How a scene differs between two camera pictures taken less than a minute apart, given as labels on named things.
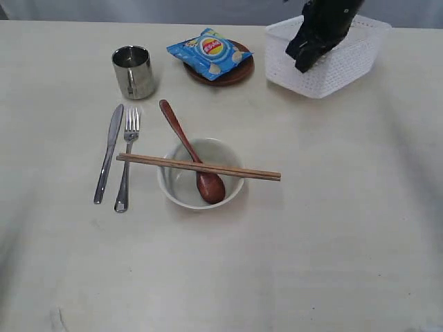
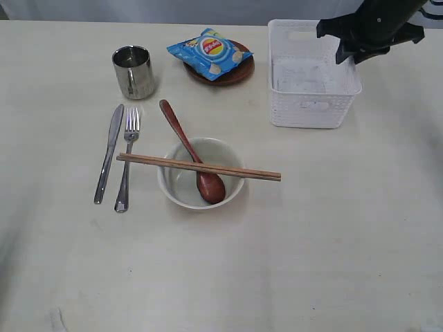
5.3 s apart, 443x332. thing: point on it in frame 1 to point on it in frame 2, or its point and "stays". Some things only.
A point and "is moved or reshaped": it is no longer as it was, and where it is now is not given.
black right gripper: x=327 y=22 to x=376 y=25
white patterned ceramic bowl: x=181 y=185 stays
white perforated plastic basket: x=356 y=59 is moved or reshaped
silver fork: x=130 y=135 stays
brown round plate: x=233 y=77 stays
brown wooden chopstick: x=200 y=164 stays
